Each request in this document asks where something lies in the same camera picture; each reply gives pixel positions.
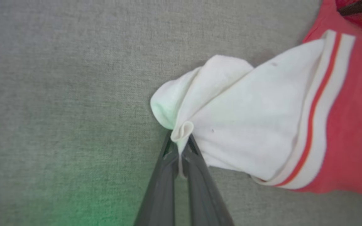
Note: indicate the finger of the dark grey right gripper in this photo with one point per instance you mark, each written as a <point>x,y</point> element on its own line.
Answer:
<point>360,7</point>

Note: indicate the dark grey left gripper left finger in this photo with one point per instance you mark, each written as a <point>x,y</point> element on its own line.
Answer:
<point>163,188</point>

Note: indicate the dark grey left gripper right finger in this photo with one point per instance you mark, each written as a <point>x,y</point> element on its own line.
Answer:
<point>204,194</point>

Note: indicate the red and white jersey garment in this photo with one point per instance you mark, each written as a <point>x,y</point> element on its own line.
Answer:
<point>247,110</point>

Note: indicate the grey fabric sofa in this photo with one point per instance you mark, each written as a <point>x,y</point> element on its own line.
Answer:
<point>58,94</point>

